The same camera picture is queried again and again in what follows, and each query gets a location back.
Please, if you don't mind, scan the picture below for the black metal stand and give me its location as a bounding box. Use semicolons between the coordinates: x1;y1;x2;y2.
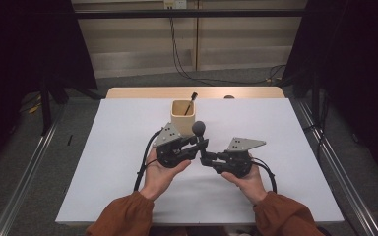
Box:
38;78;55;137

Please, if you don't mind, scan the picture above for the metal floor rail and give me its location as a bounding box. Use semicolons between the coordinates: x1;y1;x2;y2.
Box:
295;98;378;236
0;103;67;236

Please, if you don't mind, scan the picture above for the black wall cable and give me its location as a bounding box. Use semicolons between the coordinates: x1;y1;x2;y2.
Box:
168;7;288;87
169;7;277;86

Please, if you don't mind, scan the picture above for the white table sheet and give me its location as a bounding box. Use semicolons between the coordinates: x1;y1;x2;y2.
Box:
55;97;346;226

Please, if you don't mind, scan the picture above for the black horizontal bar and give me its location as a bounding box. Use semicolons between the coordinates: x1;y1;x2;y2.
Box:
74;8;307;20

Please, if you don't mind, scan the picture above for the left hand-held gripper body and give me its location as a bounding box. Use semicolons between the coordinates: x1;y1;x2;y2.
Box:
152;121;199;169

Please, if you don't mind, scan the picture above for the black curtain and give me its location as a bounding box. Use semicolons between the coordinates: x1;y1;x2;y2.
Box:
281;0;378;186
0;0;99;180

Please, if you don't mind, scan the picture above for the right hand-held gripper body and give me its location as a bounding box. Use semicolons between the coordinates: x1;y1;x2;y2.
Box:
212;136;267;180

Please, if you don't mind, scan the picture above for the white wall socket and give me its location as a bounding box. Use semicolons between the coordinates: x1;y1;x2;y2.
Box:
162;0;188;10

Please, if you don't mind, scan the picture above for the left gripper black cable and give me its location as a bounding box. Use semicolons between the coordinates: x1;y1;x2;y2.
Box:
133;129;163;193

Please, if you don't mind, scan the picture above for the large black makeup brush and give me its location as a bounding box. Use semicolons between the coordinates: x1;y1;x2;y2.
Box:
191;120;209;159

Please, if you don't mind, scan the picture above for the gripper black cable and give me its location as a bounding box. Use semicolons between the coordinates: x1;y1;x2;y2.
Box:
250;156;278;195
133;129;163;193

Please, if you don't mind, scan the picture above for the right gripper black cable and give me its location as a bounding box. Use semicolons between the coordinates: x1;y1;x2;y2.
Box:
250;156;278;195

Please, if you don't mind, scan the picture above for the wooden table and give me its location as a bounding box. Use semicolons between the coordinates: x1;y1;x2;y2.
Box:
105;86;286;100

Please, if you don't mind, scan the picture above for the person's right hand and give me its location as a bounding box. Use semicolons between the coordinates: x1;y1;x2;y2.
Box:
220;152;269;207

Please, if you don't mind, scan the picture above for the person's left hand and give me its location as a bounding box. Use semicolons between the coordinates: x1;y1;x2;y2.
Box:
139;147;192;202

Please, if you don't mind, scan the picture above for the cream square cup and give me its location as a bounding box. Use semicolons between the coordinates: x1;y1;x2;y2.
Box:
170;98;197;138

